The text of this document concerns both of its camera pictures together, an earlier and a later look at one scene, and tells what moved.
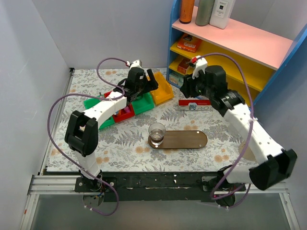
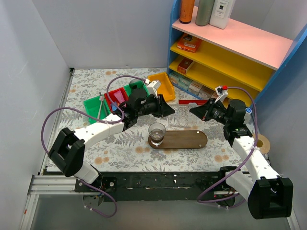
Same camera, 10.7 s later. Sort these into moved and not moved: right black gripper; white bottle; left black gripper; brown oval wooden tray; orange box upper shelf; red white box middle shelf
Moved: left black gripper; right black gripper
Not moved: white bottle; red white box middle shelf; orange box upper shelf; brown oval wooden tray
